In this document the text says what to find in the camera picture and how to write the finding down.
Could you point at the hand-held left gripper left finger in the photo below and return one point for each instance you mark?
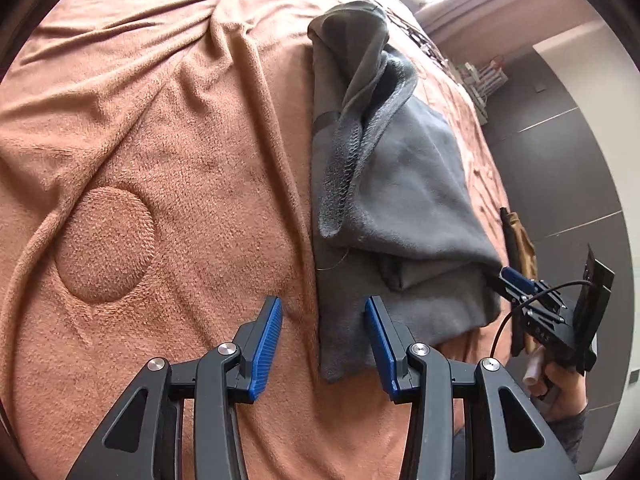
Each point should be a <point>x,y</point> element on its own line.
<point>265,345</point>

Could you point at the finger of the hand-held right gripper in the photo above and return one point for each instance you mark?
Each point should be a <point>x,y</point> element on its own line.
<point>515,279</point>

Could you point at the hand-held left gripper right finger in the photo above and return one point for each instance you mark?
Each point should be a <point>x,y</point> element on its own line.
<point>380,345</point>

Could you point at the grey t-shirt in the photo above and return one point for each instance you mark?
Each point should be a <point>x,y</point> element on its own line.
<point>415,200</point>

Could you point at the person's right forearm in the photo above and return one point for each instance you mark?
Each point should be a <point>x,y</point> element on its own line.
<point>572,440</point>

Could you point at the person's right hand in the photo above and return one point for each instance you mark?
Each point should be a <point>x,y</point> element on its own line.
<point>565,395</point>

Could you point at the brown folded shirt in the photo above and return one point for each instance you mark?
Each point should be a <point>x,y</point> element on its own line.
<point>526,250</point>

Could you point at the white tube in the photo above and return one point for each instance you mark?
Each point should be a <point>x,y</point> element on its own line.
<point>532,370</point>

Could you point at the orange blanket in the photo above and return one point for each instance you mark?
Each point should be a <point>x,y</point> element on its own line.
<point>150,135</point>

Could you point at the pink curtain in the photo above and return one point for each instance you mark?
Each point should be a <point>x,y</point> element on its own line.
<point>490,10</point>

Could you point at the wall socket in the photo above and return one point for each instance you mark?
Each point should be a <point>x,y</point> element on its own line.
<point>539,87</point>

